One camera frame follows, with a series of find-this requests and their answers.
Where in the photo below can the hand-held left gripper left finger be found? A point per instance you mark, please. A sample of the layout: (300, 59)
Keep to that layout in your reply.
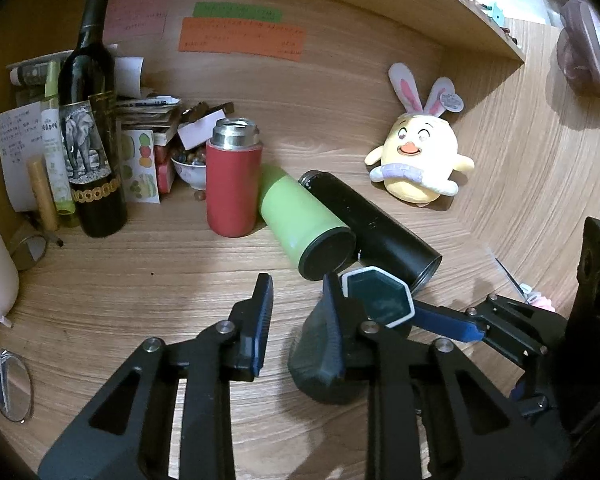
(263, 317)

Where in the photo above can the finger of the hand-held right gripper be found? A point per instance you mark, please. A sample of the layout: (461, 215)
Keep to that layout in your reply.
(445, 321)

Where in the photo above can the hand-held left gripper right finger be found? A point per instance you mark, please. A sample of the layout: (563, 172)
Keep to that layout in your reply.
(333, 330)

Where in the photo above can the dark green hexagonal-base cup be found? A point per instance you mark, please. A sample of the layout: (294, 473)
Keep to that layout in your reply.
(380, 297)

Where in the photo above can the light green thermos cup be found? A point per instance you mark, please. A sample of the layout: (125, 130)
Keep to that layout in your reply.
(297, 215)

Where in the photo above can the black thermos cup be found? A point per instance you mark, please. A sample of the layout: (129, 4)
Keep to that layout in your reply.
(375, 230)

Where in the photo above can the red thermos cup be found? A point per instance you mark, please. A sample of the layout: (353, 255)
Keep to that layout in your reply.
(231, 187)

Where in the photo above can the pink white small object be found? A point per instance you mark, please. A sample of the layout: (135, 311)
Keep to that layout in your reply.
(542, 301)

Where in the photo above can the thin black pen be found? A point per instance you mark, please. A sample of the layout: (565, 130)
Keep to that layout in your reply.
(509, 275)

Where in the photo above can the white bowl of nuts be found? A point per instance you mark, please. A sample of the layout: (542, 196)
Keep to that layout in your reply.
(190, 172)

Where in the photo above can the yellow chick plush bunny ears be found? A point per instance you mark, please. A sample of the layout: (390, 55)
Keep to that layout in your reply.
(420, 152)

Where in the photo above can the small red box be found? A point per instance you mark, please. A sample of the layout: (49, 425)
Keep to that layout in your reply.
(165, 172)

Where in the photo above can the vegetable sticker sheet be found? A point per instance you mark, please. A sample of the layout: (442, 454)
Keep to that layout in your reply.
(141, 170)

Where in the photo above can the white card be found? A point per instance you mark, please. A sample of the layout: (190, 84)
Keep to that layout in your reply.
(197, 132)

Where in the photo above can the stack of books and papers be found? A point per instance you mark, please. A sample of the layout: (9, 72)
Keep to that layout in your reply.
(145, 112)

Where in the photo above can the tan wooden cylinder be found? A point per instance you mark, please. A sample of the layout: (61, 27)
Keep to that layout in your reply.
(42, 195)

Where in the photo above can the dark wine bottle elephant label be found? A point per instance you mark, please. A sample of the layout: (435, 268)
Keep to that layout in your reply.
(92, 125)

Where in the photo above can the green white tube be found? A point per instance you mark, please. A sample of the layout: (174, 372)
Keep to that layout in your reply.
(56, 160)

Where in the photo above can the brown round cushion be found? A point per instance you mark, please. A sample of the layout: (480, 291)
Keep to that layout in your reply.
(587, 45)

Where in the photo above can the white paper sheet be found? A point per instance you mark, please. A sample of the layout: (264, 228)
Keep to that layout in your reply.
(129, 76)

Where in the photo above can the orange paper note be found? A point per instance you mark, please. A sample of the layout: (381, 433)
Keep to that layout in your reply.
(240, 37)

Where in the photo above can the white handwritten paper note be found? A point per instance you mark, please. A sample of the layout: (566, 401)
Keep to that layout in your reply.
(17, 140)

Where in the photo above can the green paper note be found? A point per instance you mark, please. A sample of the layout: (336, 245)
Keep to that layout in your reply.
(237, 11)

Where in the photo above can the wooden shelf board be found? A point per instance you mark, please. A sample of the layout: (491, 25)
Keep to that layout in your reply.
(475, 15)

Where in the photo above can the small teal figure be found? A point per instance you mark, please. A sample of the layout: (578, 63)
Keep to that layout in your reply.
(495, 12)

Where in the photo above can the pink paper note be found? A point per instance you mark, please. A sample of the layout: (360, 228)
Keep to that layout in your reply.
(132, 15)

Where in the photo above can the rolled printed paper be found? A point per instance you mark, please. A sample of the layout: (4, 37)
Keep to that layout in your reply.
(32, 67)

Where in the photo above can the metal frame eyeglasses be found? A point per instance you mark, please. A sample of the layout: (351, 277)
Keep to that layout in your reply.
(11, 385)

